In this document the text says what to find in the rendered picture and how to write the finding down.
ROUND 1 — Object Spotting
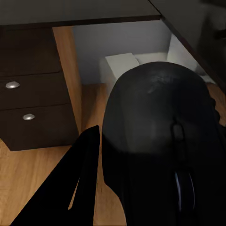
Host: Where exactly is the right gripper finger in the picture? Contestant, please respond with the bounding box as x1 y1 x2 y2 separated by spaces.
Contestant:
10 125 100 226

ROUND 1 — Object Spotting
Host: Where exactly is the mouse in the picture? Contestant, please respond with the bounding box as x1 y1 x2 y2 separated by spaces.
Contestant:
102 61 226 226

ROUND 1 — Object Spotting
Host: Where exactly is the monitor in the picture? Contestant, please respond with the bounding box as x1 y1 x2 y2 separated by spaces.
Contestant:
214 29 226 39

